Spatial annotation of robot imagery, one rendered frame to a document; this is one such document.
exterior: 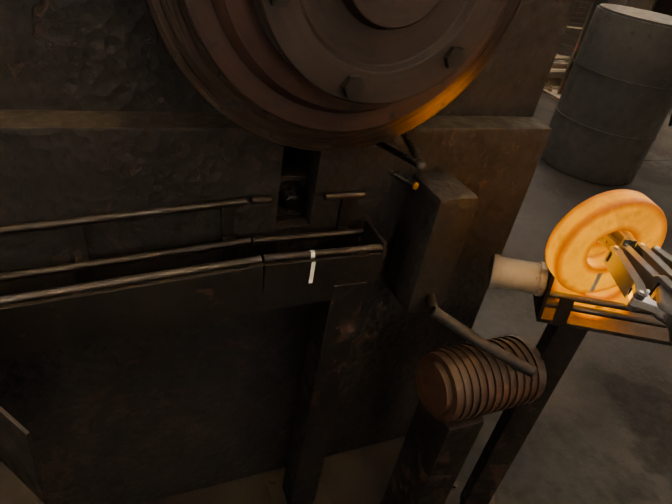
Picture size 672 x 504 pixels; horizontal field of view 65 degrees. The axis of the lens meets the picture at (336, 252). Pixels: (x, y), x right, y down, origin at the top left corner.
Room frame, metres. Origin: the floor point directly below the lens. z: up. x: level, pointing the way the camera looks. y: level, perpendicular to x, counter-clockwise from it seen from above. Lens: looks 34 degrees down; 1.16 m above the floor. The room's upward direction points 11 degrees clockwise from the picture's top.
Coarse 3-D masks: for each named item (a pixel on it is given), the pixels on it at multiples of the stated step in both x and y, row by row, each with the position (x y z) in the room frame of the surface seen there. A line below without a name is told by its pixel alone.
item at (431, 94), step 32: (192, 0) 0.55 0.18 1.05; (224, 0) 0.55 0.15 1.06; (224, 32) 0.57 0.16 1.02; (256, 32) 0.56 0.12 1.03; (224, 64) 0.57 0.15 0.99; (256, 64) 0.57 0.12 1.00; (288, 64) 0.58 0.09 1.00; (256, 96) 0.59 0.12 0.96; (288, 96) 0.60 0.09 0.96; (320, 96) 0.60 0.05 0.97; (416, 96) 0.68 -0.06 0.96; (320, 128) 0.63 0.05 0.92; (352, 128) 0.65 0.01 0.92
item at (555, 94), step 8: (600, 0) 4.76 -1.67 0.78; (608, 0) 4.78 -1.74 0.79; (616, 0) 4.72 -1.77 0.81; (624, 0) 4.65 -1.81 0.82; (632, 0) 4.49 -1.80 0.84; (640, 0) 4.53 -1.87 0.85; (648, 0) 4.56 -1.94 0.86; (592, 8) 4.74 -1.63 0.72; (640, 8) 4.54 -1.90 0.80; (648, 8) 4.58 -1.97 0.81; (584, 24) 4.75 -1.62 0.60; (584, 32) 4.74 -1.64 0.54; (576, 48) 4.74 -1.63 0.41; (568, 64) 4.75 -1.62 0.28; (568, 72) 4.74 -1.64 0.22; (560, 88) 4.74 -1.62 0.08; (552, 96) 4.70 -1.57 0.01
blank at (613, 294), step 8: (592, 248) 0.74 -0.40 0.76; (600, 248) 0.74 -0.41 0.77; (552, 288) 0.75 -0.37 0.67; (560, 288) 0.75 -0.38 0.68; (616, 288) 0.75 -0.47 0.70; (592, 296) 0.74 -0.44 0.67; (600, 296) 0.74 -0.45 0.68; (608, 296) 0.74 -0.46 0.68; (616, 296) 0.74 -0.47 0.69; (576, 304) 0.74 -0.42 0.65; (584, 304) 0.74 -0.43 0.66; (576, 312) 0.74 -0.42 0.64; (624, 312) 0.73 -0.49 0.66
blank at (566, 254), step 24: (624, 192) 0.64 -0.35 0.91; (576, 216) 0.62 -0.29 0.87; (600, 216) 0.61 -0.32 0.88; (624, 216) 0.62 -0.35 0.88; (648, 216) 0.63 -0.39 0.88; (552, 240) 0.62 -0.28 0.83; (576, 240) 0.61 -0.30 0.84; (648, 240) 0.64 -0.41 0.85; (552, 264) 0.62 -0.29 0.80; (576, 264) 0.62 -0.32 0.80; (600, 264) 0.64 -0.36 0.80; (576, 288) 0.62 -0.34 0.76; (600, 288) 0.64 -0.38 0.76
